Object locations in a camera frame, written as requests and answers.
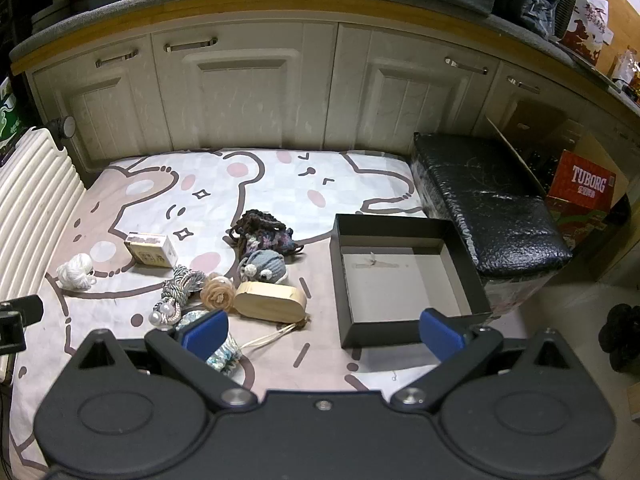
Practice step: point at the oval wooden box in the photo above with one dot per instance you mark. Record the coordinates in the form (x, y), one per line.
(270, 302)

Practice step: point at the black slippers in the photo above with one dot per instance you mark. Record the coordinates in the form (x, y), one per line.
(620, 335)

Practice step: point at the black wrapped package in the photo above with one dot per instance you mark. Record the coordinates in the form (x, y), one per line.
(480, 200)

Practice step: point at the white radiator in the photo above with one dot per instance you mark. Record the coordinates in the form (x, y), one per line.
(35, 200)

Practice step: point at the grey knitted mouse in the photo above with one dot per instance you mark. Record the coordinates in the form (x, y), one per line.
(265, 262)

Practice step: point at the white yarn ball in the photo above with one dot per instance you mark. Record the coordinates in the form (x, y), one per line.
(75, 271)

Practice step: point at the black cardboard box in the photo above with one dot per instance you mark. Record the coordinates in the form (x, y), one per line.
(400, 280)

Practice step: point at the brown cardboard box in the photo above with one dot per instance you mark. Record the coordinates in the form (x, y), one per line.
(515, 155)

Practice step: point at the dark crochet pouch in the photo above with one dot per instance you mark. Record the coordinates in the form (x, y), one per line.
(260, 232)

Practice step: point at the cream cabinet doors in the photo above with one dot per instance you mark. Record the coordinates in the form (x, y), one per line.
(150, 0)

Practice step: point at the round radiator knob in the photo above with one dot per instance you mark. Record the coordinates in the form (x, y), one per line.
(65, 127)

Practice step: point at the red beer carton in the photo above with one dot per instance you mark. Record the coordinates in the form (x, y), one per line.
(585, 185)

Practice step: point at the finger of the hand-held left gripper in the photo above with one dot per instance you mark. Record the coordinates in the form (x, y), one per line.
(21, 310)

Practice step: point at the white cabinet door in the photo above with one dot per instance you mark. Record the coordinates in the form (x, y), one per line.
(100, 110)
(400, 100)
(240, 95)
(510, 105)

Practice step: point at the red white printed box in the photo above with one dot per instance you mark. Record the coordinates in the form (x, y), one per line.
(590, 30)

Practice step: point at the bear print blanket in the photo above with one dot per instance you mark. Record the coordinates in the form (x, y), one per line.
(280, 185)

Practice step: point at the grey ribbed appliance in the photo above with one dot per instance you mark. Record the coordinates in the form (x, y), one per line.
(570, 5)

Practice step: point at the small tan carton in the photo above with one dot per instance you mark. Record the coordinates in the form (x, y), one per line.
(150, 250)

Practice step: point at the green carton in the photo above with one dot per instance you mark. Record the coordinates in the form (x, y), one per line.
(9, 115)

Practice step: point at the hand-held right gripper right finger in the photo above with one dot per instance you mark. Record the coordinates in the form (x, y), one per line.
(441, 336)

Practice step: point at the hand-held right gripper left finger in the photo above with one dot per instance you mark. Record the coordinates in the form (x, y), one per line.
(205, 334)

